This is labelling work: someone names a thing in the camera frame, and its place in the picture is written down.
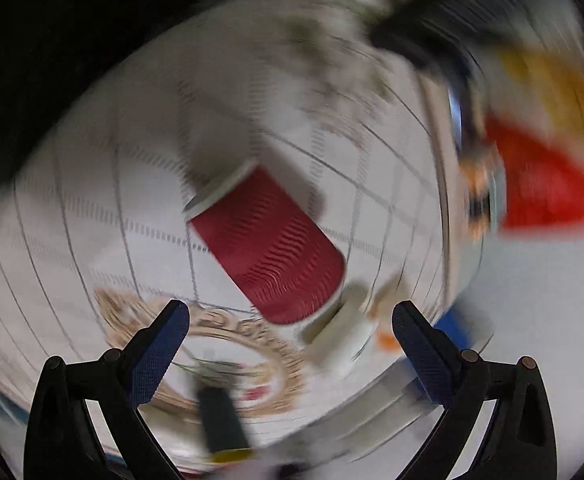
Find yellow plastic bag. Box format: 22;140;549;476
489;48;584;146

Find patterned white tablecloth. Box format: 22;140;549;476
0;0;453;472

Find red plastic bag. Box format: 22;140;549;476
485;113;584;233

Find red ribbed paper cup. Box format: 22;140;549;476
185;159;346;325

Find orange and white cup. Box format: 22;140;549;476
367;274;413;354

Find dark green yellow-lined cup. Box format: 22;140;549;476
196;385;254;465

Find white paper cup lying sideways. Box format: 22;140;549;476
299;282;377;379

